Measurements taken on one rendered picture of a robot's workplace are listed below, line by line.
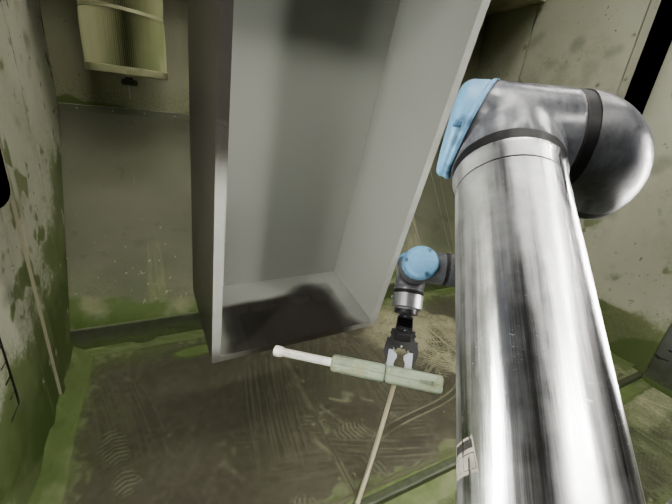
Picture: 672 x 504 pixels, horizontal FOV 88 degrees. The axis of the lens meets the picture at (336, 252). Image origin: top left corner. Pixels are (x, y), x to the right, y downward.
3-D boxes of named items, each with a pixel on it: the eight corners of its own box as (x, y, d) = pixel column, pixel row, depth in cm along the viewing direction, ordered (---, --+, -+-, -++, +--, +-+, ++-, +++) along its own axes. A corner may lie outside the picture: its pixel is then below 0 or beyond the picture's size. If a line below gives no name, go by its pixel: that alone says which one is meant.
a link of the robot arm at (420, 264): (449, 247, 91) (438, 258, 103) (405, 241, 92) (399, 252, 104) (446, 282, 89) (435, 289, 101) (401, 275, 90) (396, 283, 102)
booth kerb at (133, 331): (75, 355, 160) (70, 331, 156) (76, 352, 162) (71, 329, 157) (485, 283, 280) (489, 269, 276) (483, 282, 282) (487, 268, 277)
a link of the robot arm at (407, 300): (424, 294, 101) (391, 289, 103) (422, 311, 100) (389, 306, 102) (422, 299, 110) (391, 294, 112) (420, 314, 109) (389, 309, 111)
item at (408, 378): (436, 373, 112) (445, 376, 91) (434, 388, 111) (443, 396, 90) (294, 344, 123) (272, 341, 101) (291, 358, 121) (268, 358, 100)
